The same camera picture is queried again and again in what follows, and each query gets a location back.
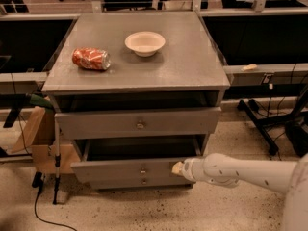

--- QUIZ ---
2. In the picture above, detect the grey drawer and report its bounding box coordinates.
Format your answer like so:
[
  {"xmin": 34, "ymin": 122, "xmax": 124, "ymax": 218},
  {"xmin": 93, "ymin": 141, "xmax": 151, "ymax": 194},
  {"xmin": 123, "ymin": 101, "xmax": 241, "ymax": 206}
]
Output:
[
  {"xmin": 71, "ymin": 135, "xmax": 206, "ymax": 184},
  {"xmin": 55, "ymin": 107, "xmax": 221, "ymax": 140},
  {"xmin": 90, "ymin": 177, "xmax": 192, "ymax": 190}
]

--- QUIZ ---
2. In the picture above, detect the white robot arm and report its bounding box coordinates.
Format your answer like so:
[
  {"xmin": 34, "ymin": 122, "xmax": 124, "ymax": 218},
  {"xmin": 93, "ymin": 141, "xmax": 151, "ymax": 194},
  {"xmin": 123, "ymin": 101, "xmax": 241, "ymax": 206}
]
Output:
[{"xmin": 171, "ymin": 153, "xmax": 308, "ymax": 231}]

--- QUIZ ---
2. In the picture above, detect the grey bottom drawer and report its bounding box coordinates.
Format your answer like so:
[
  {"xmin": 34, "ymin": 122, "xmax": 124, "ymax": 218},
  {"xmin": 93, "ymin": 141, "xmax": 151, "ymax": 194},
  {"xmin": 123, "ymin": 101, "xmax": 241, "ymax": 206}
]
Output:
[{"xmin": 90, "ymin": 177, "xmax": 192, "ymax": 190}]

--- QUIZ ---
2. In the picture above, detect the grey wooden drawer cabinet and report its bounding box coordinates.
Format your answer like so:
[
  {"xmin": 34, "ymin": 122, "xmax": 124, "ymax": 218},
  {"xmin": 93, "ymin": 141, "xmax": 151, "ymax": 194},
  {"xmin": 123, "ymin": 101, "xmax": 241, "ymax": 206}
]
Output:
[{"xmin": 41, "ymin": 11, "xmax": 231, "ymax": 152}]

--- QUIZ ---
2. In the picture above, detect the grey top drawer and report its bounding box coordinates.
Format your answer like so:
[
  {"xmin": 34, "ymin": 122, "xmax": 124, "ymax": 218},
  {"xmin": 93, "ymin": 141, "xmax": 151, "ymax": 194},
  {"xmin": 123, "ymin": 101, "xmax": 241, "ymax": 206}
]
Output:
[{"xmin": 55, "ymin": 107, "xmax": 221, "ymax": 140}]

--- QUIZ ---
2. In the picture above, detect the silver black tripod leg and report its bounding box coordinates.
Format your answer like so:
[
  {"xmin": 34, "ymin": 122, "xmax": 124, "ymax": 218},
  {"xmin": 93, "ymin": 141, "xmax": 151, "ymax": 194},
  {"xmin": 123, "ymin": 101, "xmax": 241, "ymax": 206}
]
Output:
[{"xmin": 53, "ymin": 121, "xmax": 61, "ymax": 205}]

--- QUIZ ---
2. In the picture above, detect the black stand base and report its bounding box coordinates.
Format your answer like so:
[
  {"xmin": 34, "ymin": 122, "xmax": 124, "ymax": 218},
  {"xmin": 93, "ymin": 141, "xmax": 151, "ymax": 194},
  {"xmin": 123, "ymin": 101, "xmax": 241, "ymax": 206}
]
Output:
[{"xmin": 237, "ymin": 84, "xmax": 308, "ymax": 157}]

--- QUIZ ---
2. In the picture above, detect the small foam scrap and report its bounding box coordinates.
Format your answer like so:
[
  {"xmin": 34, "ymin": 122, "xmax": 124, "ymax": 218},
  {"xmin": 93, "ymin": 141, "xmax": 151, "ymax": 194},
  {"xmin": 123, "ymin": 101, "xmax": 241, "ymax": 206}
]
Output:
[{"xmin": 241, "ymin": 64, "xmax": 257, "ymax": 72}]

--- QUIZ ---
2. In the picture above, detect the white paper bowl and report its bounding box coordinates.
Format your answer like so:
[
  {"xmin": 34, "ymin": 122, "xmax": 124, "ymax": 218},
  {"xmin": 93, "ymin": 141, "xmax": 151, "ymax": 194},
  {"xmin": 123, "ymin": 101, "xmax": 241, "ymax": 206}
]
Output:
[{"xmin": 124, "ymin": 31, "xmax": 166, "ymax": 57}]

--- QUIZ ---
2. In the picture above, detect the cardboard box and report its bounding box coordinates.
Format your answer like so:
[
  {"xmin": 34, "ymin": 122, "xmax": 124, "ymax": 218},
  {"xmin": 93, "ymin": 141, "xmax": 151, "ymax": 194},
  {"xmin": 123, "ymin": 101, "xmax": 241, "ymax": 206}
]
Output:
[{"xmin": 12, "ymin": 107, "xmax": 80, "ymax": 174}]

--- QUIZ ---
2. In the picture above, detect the black floor cable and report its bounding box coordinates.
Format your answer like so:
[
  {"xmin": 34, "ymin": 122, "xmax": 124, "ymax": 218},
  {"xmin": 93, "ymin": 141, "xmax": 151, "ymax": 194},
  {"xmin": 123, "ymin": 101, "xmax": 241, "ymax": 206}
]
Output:
[{"xmin": 34, "ymin": 183, "xmax": 78, "ymax": 231}]

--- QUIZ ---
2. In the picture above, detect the green black handled tool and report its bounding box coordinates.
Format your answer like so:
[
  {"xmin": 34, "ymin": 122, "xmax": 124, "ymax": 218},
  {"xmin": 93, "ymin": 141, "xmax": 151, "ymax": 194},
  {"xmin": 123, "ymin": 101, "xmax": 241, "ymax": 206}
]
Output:
[{"xmin": 2, "ymin": 93, "xmax": 53, "ymax": 129}]

